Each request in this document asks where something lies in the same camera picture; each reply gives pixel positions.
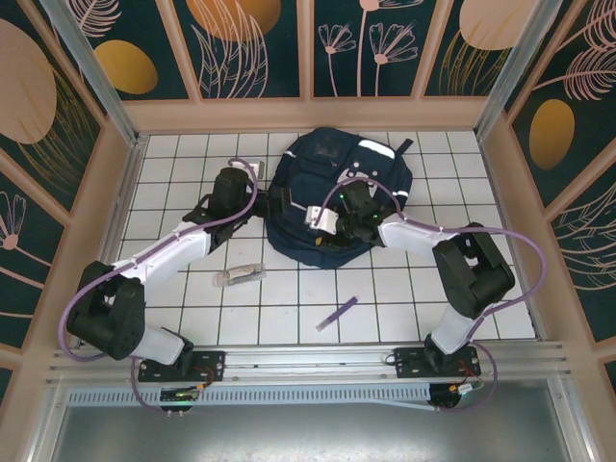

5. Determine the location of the aluminium mounting rail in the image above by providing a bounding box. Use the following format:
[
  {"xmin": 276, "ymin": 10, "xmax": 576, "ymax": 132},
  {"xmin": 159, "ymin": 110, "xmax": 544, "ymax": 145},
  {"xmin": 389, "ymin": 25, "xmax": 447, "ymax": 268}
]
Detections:
[{"xmin": 47, "ymin": 340, "xmax": 577, "ymax": 386}]

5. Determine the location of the purple pen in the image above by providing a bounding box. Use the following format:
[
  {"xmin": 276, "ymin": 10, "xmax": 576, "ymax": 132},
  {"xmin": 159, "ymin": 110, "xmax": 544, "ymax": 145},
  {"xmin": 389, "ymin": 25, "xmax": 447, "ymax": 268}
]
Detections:
[{"xmin": 315, "ymin": 295, "xmax": 361, "ymax": 332}]

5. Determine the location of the grey slotted cable duct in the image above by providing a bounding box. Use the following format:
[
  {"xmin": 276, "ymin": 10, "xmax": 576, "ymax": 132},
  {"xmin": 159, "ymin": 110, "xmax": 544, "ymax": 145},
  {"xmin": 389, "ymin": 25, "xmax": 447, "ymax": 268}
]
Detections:
[{"xmin": 66, "ymin": 382, "xmax": 434, "ymax": 411}]

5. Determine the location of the aluminium corner post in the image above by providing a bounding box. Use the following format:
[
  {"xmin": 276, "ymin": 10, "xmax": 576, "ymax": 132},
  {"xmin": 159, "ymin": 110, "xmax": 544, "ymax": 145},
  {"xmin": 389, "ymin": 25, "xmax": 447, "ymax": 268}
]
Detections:
[
  {"xmin": 38, "ymin": 0, "xmax": 145, "ymax": 145},
  {"xmin": 475, "ymin": 0, "xmax": 563, "ymax": 141}
]

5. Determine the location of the small circuit board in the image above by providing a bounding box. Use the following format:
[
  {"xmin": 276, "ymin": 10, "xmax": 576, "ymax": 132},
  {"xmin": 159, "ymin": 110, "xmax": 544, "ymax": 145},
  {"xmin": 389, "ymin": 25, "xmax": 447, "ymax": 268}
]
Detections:
[{"xmin": 160, "ymin": 386, "xmax": 201, "ymax": 402}]

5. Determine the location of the grey metal sheet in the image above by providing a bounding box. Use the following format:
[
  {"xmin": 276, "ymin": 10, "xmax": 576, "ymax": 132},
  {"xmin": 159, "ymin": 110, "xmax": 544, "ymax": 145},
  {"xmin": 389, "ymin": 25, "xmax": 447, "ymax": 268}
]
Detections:
[{"xmin": 28, "ymin": 379, "xmax": 591, "ymax": 462}]

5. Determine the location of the yellow white wire connector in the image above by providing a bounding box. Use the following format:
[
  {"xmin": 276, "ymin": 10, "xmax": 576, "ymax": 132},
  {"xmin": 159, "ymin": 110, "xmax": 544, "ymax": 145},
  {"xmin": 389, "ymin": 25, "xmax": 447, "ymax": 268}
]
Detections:
[{"xmin": 451, "ymin": 379, "xmax": 485, "ymax": 397}]

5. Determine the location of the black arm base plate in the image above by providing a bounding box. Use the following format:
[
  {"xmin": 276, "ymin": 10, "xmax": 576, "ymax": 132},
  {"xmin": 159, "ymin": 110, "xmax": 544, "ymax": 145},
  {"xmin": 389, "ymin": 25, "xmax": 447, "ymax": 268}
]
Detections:
[
  {"xmin": 138, "ymin": 349, "xmax": 227, "ymax": 384},
  {"xmin": 393, "ymin": 346, "xmax": 482, "ymax": 379}
]

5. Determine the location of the clear plastic pencil case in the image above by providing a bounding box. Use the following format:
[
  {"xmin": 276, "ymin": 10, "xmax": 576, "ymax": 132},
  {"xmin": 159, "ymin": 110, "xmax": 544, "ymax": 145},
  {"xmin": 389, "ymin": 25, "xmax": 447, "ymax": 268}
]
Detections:
[{"xmin": 214, "ymin": 263, "xmax": 267, "ymax": 289}]

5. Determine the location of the navy blue backpack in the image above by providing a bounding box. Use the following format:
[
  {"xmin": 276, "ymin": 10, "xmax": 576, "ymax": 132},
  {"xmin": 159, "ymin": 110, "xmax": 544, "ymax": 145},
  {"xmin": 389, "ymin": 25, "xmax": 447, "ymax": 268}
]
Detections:
[{"xmin": 266, "ymin": 127, "xmax": 415, "ymax": 270}]

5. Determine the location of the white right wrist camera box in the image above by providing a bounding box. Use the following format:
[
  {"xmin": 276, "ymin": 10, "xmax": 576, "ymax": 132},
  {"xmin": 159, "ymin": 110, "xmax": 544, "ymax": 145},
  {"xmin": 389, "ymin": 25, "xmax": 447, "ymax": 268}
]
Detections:
[{"xmin": 302, "ymin": 204, "xmax": 342, "ymax": 236}]

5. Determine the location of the purple cable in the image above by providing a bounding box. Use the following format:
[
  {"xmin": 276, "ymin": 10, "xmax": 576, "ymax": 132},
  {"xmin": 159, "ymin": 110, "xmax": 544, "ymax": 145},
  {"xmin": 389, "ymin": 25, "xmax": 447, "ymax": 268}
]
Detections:
[
  {"xmin": 315, "ymin": 175, "xmax": 548, "ymax": 415},
  {"xmin": 60, "ymin": 157, "xmax": 261, "ymax": 418}
]

